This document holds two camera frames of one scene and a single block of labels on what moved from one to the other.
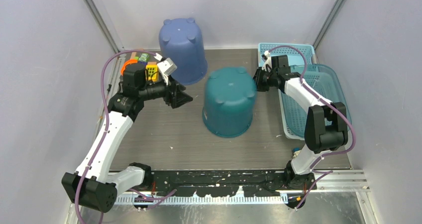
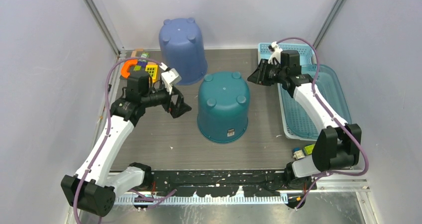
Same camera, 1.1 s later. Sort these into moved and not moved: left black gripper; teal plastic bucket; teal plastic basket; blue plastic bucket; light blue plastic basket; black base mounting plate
Moved: teal plastic bucket; left black gripper
Not moved: black base mounting plate; teal plastic basket; light blue plastic basket; blue plastic bucket
